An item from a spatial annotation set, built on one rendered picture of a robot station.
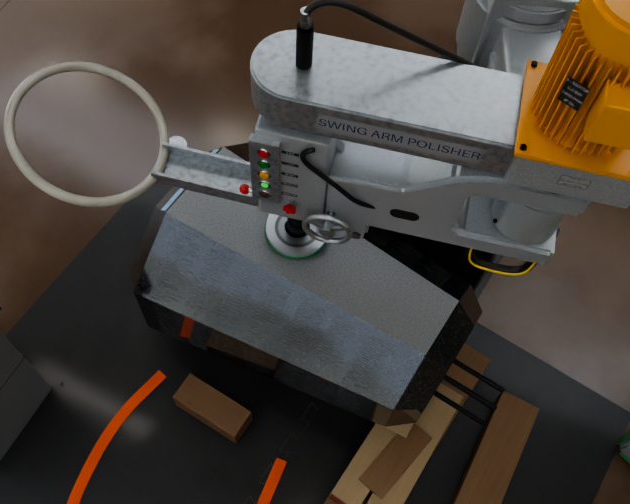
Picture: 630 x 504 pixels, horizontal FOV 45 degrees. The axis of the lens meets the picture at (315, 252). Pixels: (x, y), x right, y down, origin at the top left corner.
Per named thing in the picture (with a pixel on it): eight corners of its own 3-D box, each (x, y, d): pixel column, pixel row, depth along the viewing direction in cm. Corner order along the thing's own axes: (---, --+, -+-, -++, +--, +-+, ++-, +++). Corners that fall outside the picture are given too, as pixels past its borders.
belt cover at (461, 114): (625, 135, 197) (654, 94, 182) (621, 217, 185) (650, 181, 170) (266, 59, 203) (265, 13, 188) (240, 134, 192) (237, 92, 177)
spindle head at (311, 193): (387, 182, 239) (408, 91, 199) (373, 242, 229) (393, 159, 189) (276, 158, 241) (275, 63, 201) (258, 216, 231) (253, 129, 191)
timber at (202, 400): (175, 405, 313) (172, 397, 302) (193, 381, 318) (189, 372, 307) (236, 444, 307) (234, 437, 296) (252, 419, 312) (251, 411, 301)
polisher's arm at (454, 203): (541, 225, 238) (600, 133, 195) (534, 291, 228) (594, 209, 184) (313, 175, 243) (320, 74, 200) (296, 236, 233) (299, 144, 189)
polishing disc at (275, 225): (308, 268, 249) (308, 266, 248) (253, 237, 254) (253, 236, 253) (340, 220, 258) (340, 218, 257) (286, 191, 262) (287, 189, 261)
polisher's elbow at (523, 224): (488, 186, 222) (505, 147, 204) (553, 190, 222) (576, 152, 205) (491, 244, 213) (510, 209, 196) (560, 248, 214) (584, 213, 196)
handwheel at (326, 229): (356, 222, 229) (361, 196, 215) (349, 251, 224) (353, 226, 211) (307, 211, 230) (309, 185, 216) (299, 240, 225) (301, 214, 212)
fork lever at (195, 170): (377, 190, 242) (379, 182, 237) (365, 243, 233) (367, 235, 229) (168, 141, 245) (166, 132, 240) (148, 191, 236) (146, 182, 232)
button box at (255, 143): (281, 196, 219) (281, 138, 194) (278, 204, 218) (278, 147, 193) (254, 190, 220) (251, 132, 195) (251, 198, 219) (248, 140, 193)
